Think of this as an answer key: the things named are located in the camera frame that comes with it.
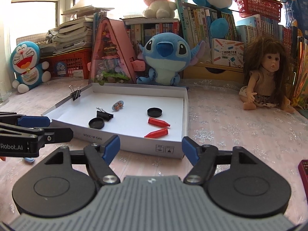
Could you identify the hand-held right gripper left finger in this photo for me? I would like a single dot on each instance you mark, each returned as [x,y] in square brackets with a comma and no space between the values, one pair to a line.
[112,149]

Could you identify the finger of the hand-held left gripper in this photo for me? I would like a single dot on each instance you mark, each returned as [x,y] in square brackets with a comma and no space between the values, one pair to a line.
[36,121]
[60,134]

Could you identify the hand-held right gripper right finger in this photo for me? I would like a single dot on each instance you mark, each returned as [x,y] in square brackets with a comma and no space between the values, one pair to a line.
[190,149]

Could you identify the black round lid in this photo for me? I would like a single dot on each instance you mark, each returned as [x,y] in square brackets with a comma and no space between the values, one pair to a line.
[96,123]
[154,112]

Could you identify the large black binder clip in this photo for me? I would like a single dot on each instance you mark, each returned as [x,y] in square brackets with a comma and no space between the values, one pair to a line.
[105,115]

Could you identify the light blue roller toy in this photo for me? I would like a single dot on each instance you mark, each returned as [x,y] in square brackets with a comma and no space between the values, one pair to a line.
[118,105]

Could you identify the white cardboard box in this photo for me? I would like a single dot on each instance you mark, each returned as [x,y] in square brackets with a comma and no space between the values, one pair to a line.
[134,101]

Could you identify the light blue small item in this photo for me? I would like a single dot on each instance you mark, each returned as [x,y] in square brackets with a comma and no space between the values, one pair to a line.
[28,160]

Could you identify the clear glass jar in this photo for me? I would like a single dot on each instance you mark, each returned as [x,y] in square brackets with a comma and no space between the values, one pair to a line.
[3,97]

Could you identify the pink snowflake tablecloth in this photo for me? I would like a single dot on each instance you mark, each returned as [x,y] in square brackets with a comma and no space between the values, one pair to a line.
[228,130]

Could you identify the small black binder clip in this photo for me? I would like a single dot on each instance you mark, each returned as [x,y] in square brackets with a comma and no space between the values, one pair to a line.
[75,93]

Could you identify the blue cat plush toy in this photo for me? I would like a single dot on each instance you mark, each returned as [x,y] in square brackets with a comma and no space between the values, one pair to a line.
[26,65]

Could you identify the blue white card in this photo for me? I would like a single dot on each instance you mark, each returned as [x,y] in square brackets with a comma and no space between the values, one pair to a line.
[60,69]

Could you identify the red plastic crate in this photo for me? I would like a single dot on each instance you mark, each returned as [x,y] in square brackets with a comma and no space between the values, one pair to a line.
[74,62]

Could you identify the wooden drawer organizer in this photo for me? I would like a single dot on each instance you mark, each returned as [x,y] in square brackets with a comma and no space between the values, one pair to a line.
[199,73]

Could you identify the stack of papers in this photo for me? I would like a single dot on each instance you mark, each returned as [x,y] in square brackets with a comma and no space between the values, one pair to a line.
[72,33]

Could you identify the pink triangular dollhouse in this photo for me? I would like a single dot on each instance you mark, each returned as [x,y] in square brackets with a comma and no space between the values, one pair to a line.
[110,53]

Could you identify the blue alien plush toy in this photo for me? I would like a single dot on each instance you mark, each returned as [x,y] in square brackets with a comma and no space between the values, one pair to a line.
[166,55]

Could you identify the white label printer box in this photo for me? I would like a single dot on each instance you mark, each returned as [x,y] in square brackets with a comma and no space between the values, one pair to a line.
[227,53]

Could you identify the window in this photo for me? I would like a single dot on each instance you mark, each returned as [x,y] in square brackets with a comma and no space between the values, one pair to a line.
[33,16]

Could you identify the brown-haired doll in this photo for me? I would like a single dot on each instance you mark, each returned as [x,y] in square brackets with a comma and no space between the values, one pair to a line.
[267,72]

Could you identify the dark red object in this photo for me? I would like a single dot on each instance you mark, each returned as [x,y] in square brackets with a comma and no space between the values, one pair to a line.
[303,173]

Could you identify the blue plush ball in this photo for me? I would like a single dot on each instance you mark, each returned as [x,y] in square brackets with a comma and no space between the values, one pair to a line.
[219,27]

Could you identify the row of books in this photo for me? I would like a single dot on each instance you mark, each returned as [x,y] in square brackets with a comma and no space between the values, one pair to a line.
[199,21]

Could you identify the shiny colourful books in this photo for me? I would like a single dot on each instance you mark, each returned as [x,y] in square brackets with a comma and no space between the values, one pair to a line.
[300,77]

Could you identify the small red plastic basket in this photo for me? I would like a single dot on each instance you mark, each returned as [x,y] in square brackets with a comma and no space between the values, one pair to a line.
[258,4]

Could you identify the blue plastic packages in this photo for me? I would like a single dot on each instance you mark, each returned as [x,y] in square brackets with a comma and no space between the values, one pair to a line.
[297,9]

